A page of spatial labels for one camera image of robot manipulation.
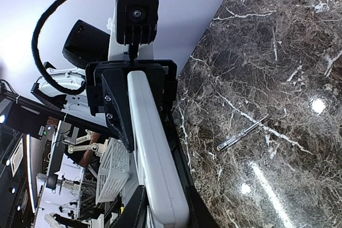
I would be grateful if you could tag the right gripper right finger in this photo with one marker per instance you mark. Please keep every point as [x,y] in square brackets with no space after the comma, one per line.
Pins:
[199,213]

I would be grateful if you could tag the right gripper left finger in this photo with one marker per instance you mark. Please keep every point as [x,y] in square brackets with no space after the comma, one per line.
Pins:
[134,214]

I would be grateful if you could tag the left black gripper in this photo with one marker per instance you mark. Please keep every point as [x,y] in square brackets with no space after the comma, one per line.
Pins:
[107,91]

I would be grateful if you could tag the white remote control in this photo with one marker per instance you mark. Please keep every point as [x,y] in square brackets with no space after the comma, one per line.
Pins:
[154,162]

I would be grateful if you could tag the clear handle screwdriver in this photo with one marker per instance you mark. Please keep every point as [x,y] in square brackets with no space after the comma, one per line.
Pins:
[235,138]

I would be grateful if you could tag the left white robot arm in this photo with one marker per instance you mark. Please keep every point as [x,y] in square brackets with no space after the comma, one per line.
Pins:
[84,45]

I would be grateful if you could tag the white perforated basket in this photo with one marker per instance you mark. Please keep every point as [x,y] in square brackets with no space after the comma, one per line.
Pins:
[113,171]

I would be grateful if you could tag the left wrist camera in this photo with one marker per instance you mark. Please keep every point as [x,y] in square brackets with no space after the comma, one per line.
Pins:
[136,21]

